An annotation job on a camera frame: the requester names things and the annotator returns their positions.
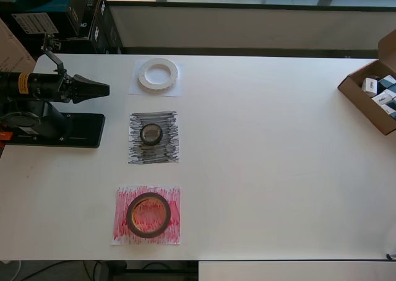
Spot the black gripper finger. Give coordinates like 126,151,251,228
74,89,111,105
74,74,110,91

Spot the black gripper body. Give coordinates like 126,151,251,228
57,72,77,105

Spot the white tape roll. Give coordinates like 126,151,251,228
137,57,180,93

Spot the black tape roll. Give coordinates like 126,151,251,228
139,123,164,146

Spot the red tape roll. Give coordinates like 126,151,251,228
126,192,171,240

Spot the plain white paper sheet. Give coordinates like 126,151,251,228
128,59,184,98

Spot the Huntkey cardboard box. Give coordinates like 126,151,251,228
0,17,37,80

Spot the black carton white lettering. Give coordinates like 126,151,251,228
66,0,108,41

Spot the black box white label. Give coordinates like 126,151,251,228
11,11,61,42

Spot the black scribbled paper sheet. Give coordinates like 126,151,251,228
127,110,181,166

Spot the red scribbled paper sheet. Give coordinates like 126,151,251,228
111,184,182,246

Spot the open cardboard box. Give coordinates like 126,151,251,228
337,29,396,136

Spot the small white printed carton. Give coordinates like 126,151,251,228
381,103,396,120
371,89,395,106
362,77,380,97

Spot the small navy carton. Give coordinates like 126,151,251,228
377,75,396,92

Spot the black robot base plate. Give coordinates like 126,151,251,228
0,112,106,149

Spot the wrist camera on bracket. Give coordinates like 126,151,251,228
41,32,67,77

